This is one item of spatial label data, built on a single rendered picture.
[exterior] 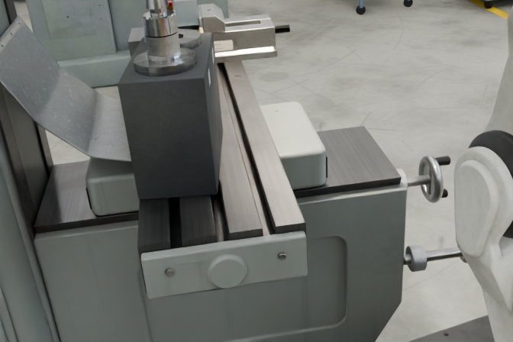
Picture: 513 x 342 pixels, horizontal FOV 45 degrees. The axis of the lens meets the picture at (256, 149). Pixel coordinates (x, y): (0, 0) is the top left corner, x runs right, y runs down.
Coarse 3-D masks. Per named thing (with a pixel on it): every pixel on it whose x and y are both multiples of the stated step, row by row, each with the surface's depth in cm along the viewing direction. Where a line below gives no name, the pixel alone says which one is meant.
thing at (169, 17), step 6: (168, 12) 86; (174, 12) 86; (144, 18) 85; (150, 18) 84; (156, 18) 84; (162, 18) 84; (168, 18) 85; (174, 18) 86; (150, 24) 85; (156, 24) 84
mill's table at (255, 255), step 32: (224, 64) 146; (224, 96) 128; (224, 128) 113; (256, 128) 112; (224, 160) 102; (256, 160) 101; (224, 192) 93; (256, 192) 97; (288, 192) 92; (160, 224) 86; (192, 224) 86; (224, 224) 89; (256, 224) 85; (288, 224) 84; (160, 256) 82; (192, 256) 82; (224, 256) 83; (256, 256) 84; (288, 256) 84; (160, 288) 84; (192, 288) 84; (224, 288) 85
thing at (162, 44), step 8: (144, 24) 85; (168, 24) 85; (176, 24) 87; (144, 32) 86; (152, 32) 85; (160, 32) 85; (168, 32) 85; (176, 32) 87; (152, 40) 86; (160, 40) 85; (168, 40) 86; (176, 40) 87; (152, 48) 86; (160, 48) 86; (168, 48) 86; (176, 48) 87; (152, 56) 87; (160, 56) 86; (168, 56) 87; (176, 56) 88
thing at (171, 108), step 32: (192, 32) 99; (128, 64) 91; (160, 64) 86; (192, 64) 87; (128, 96) 85; (160, 96) 85; (192, 96) 85; (128, 128) 87; (160, 128) 87; (192, 128) 87; (160, 160) 90; (192, 160) 90; (160, 192) 92; (192, 192) 92
